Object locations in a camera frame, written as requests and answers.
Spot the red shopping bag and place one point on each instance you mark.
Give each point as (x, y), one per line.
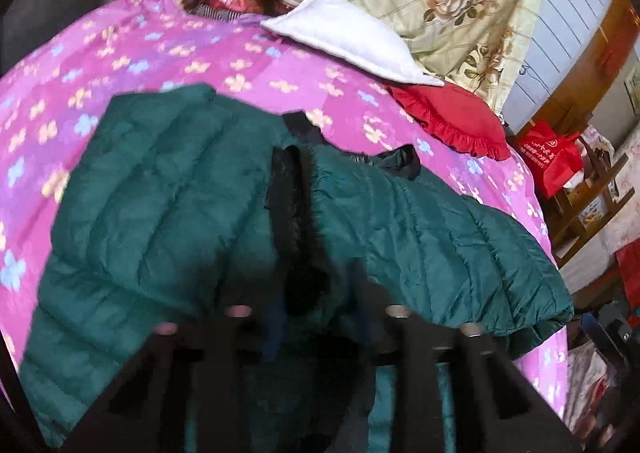
(550, 158)

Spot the red cloth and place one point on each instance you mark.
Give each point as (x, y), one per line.
(629, 273)

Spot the green puffer jacket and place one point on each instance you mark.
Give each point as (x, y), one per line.
(150, 193)

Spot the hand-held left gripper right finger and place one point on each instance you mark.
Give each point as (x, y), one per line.
(400, 333)

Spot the red ruffled pillow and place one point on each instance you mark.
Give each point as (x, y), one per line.
(450, 115)

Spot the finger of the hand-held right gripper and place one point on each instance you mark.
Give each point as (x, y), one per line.
(607, 333)

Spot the wall poster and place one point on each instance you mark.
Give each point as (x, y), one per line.
(632, 93)

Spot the white pillow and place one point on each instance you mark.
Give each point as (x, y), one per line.
(350, 33)

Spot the wooden door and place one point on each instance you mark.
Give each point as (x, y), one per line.
(590, 73)

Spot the pink floral bedsheet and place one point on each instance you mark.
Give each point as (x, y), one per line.
(150, 63)

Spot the wooden chair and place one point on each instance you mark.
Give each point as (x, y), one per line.
(595, 173)

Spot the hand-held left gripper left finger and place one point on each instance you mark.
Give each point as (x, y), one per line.
(274, 333)

